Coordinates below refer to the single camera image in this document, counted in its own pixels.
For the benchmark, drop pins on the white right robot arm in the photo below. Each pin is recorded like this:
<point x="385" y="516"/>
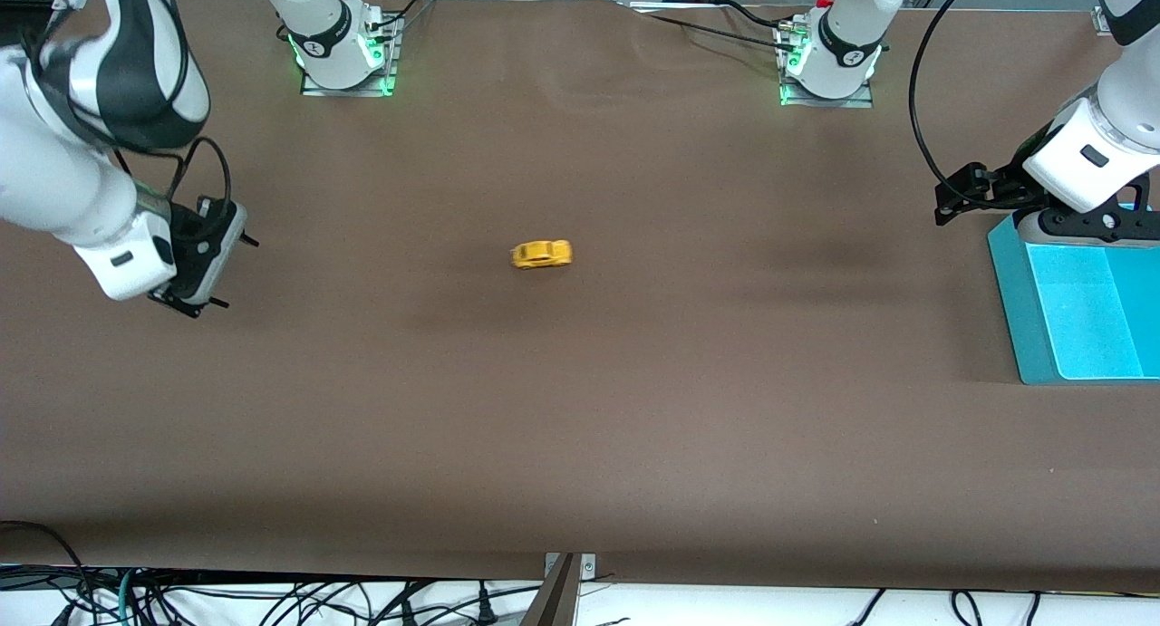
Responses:
<point x="54" y="173"/>

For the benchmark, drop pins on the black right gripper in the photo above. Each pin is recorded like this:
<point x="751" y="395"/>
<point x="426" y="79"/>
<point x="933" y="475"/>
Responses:
<point x="188" y="243"/>

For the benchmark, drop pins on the aluminium corner bracket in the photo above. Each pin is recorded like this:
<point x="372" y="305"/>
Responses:
<point x="1101" y="21"/>

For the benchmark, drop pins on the dark metal bar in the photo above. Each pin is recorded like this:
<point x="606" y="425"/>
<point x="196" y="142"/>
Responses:
<point x="555" y="603"/>

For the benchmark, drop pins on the yellow beetle toy car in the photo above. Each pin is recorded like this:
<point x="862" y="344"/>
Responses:
<point x="542" y="254"/>

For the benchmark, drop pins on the small metal clamp bracket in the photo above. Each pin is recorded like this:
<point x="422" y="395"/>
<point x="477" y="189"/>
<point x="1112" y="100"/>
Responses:
<point x="587" y="567"/>

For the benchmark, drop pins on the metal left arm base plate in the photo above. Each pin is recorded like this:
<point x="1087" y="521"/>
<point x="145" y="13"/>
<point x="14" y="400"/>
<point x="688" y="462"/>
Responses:
<point x="829" y="103"/>

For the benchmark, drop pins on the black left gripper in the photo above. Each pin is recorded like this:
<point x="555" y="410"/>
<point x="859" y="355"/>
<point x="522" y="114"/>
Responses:
<point x="1000" y="188"/>

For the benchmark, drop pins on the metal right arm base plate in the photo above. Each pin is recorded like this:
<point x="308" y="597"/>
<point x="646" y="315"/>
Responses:
<point x="349" y="92"/>

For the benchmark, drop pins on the teal plastic bin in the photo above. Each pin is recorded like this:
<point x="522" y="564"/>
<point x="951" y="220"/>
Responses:
<point x="1087" y="318"/>

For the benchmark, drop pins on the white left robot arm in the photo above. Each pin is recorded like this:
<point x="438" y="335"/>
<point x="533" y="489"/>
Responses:
<point x="1124" y="91"/>

